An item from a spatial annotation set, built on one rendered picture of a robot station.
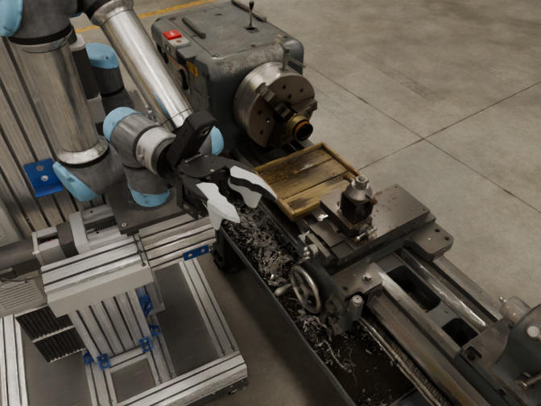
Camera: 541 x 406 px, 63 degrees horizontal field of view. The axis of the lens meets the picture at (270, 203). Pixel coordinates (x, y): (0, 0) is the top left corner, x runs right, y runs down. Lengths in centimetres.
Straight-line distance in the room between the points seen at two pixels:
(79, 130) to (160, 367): 125
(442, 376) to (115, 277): 92
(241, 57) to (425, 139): 218
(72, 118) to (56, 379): 138
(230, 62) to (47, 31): 95
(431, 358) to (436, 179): 209
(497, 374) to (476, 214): 192
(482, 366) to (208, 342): 119
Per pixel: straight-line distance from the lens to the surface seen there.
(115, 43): 98
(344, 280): 141
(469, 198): 325
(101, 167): 112
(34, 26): 95
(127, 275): 126
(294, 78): 173
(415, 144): 360
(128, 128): 82
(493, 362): 135
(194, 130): 66
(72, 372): 218
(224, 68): 176
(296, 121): 167
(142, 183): 88
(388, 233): 149
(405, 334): 141
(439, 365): 138
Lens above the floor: 203
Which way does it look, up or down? 44 degrees down
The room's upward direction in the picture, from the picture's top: straight up
